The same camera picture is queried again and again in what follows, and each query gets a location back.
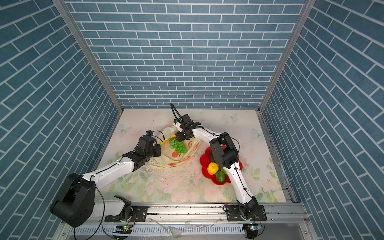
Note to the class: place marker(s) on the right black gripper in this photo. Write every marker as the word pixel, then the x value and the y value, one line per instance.
pixel 178 135

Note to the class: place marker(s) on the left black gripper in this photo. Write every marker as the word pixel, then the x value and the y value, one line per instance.
pixel 158 153

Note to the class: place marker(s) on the cream printed plastic bag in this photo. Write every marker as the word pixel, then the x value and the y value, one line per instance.
pixel 166 160

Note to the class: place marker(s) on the red flower-shaped plate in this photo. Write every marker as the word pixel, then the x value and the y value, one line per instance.
pixel 204 161

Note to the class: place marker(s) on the yellow lemon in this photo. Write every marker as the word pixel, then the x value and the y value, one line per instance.
pixel 212 168

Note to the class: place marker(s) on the dark green lime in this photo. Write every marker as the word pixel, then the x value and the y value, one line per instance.
pixel 220 177

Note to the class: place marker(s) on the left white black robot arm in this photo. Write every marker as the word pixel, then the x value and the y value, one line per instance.
pixel 75 201

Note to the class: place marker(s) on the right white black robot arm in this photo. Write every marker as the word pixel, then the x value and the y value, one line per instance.
pixel 225 154

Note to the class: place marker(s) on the yellow banana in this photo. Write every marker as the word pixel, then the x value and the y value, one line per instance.
pixel 171 137

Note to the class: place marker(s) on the green grape bunch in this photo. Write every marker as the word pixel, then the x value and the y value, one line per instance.
pixel 178 147

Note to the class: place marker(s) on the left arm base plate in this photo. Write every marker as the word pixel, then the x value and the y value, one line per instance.
pixel 129 214

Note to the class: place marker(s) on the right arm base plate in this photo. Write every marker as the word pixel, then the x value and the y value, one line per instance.
pixel 235 213

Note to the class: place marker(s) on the aluminium front rail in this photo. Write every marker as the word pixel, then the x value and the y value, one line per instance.
pixel 177 213

